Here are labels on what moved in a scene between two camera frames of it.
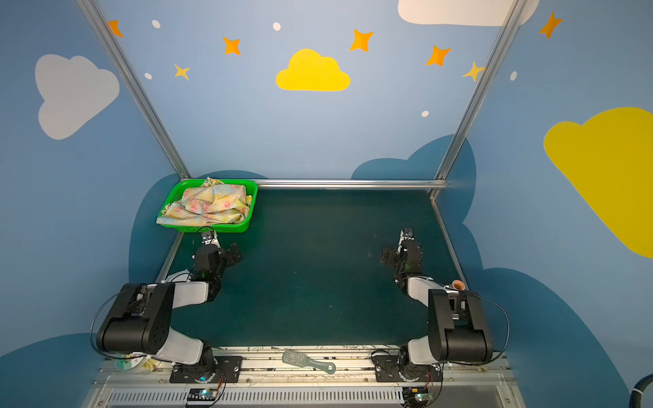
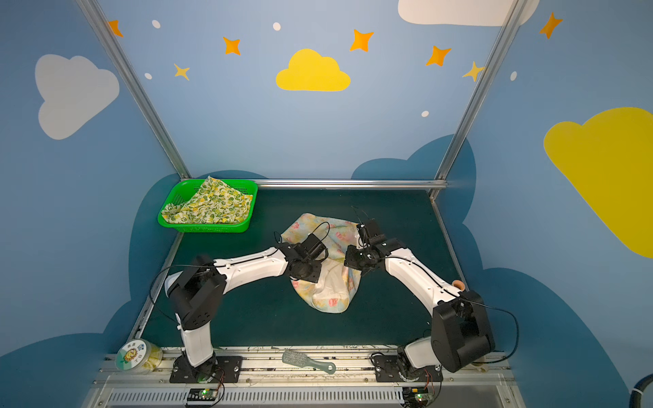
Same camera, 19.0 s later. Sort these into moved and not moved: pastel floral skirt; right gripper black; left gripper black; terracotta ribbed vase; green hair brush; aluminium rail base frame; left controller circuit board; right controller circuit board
Moved: left gripper black; pastel floral skirt; right gripper black
Not moved: terracotta ribbed vase; green hair brush; right controller circuit board; left controller circuit board; aluminium rail base frame
